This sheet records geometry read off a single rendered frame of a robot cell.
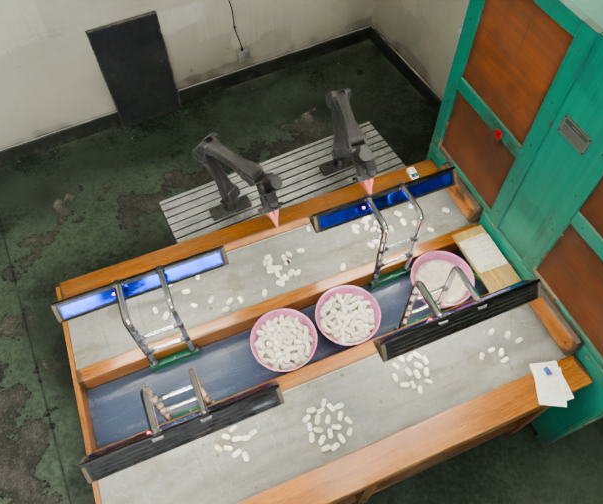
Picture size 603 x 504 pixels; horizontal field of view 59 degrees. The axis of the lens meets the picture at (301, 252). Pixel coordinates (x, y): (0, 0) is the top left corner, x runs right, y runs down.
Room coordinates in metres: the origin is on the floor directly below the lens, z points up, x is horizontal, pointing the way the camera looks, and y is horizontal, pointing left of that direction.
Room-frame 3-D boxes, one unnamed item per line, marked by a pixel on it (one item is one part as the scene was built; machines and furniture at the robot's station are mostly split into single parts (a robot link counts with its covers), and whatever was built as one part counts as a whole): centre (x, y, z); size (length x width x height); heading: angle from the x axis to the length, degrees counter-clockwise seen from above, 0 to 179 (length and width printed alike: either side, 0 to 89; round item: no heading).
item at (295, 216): (1.39, 0.17, 0.67); 1.81 x 0.12 x 0.19; 111
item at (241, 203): (1.56, 0.34, 0.71); 0.20 x 0.07 x 0.08; 116
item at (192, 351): (0.87, 0.54, 0.90); 0.20 x 0.19 x 0.45; 111
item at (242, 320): (1.03, 0.03, 0.71); 1.81 x 0.05 x 0.11; 111
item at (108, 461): (0.42, 0.36, 1.08); 0.62 x 0.08 x 0.07; 111
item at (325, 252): (1.19, 0.09, 0.73); 1.81 x 0.30 x 0.02; 111
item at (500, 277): (1.18, -0.80, 0.77); 0.33 x 0.15 x 0.01; 21
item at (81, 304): (0.94, 0.57, 1.08); 0.62 x 0.08 x 0.07; 111
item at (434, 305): (0.85, -0.50, 0.90); 0.20 x 0.19 x 0.45; 111
